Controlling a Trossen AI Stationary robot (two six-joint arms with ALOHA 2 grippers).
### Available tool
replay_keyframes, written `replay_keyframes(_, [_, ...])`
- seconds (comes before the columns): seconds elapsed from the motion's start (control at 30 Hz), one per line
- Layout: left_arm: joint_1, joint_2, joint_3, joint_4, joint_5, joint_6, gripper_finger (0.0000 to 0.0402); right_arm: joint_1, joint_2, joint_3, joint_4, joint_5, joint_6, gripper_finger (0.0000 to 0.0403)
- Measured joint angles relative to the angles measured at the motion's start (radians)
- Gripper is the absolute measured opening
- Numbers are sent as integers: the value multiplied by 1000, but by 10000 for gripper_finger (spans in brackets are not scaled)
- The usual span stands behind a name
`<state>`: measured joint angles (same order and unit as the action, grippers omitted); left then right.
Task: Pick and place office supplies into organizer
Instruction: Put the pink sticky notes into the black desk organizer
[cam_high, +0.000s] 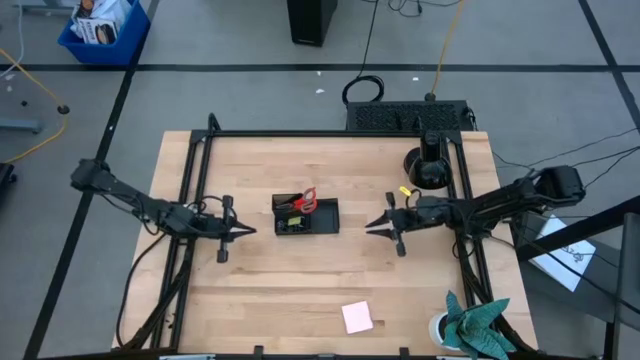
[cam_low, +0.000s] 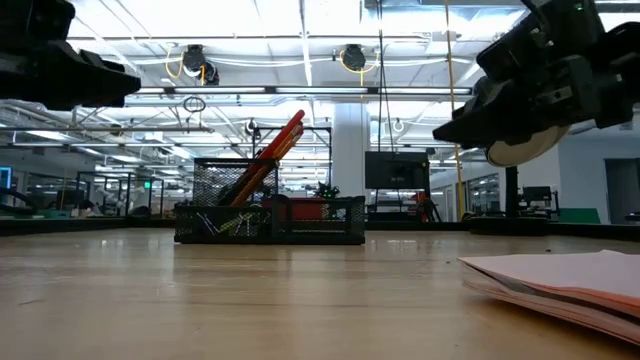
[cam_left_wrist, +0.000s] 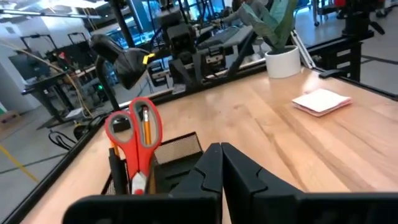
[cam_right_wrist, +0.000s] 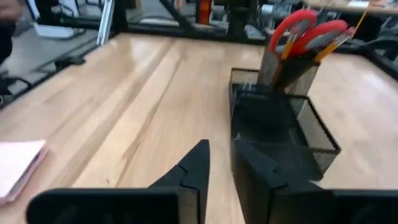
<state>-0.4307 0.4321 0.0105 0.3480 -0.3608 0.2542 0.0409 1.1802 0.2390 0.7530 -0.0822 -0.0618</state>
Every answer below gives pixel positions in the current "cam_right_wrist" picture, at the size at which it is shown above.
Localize silver aluminium bar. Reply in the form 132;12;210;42
96;0;115;46

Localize white printed sign board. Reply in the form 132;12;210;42
32;0;86;40

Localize red-handled scissors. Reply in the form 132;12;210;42
267;9;349;58

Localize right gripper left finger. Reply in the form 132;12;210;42
148;139;211;224

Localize yellow cable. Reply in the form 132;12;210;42
351;0;374;32

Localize black mesh desk organizer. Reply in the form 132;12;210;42
229;46;342;182

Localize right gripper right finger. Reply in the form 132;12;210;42
231;139;336;224

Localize person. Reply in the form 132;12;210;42
0;0;24;66

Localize wooden-top office desk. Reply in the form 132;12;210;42
303;0;398;16

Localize black frame clamp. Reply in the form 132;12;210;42
54;55;86;71

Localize pink sticky note pad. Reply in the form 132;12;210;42
0;139;49;205

